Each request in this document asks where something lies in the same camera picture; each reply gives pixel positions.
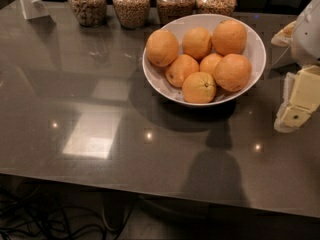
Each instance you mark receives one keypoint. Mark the white stand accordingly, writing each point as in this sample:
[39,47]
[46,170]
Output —
[32,9]

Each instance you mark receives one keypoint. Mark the glass jar of grains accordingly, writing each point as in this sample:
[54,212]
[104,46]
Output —
[132,14]

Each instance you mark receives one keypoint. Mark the orange right front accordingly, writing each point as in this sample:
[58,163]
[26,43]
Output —
[233,72]

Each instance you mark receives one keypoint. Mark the orange back middle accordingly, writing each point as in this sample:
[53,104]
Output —
[197,43]

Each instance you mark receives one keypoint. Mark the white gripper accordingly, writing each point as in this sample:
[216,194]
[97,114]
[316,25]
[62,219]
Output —
[307,37]

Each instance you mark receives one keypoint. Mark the orange far left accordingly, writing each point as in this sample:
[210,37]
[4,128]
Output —
[162,48]

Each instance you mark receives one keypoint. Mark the glass jar right grains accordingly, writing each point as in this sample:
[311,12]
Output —
[222,7]

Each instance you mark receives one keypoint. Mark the orange centre left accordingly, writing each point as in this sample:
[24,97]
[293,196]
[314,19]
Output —
[180,69]

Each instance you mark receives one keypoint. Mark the orange back right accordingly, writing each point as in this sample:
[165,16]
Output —
[229,37]

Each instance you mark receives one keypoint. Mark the small orange centre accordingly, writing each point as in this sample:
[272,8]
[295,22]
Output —
[209,63]

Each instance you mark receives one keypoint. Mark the glass jar dark grains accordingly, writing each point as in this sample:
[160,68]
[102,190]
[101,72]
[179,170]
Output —
[170,10]

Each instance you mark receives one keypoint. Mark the orange front with stem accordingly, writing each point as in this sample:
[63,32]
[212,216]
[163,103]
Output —
[199,88]

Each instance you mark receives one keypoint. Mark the glass jar of nuts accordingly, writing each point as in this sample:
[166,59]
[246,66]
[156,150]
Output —
[89,13]

